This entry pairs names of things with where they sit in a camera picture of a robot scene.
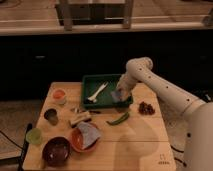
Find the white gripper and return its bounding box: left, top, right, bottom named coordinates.
left=116, top=73, right=137, bottom=100

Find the blue sponge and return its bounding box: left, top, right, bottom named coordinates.
left=111, top=90, right=122, bottom=103

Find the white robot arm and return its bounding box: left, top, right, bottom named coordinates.
left=116, top=57, right=213, bottom=171

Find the green plastic tray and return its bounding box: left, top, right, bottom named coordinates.
left=81, top=74, right=133, bottom=109

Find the grey blue cloth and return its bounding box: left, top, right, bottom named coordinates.
left=77, top=122, right=101, bottom=149

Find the orange topped white cup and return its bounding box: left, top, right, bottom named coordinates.
left=52, top=89, right=66, bottom=105

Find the orange bowl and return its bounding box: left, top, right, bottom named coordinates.
left=70, top=127, right=101, bottom=153

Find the dark grey cup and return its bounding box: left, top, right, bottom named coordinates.
left=44, top=108, right=58, bottom=126

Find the dark maroon bowl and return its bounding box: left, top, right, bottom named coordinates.
left=42, top=137, right=70, bottom=167

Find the light green cup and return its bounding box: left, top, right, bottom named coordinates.
left=26, top=128, right=42, bottom=145

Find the wooden chair frame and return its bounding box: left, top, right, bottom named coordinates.
left=55, top=0, right=134, bottom=31

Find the black cable right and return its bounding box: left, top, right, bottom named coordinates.
left=170, top=144, right=188, bottom=168

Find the black cable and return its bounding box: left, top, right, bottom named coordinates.
left=0, top=130, right=24, bottom=151
left=170, top=144, right=188, bottom=168

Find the black cable left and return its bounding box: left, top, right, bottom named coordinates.
left=0, top=130, right=24, bottom=151

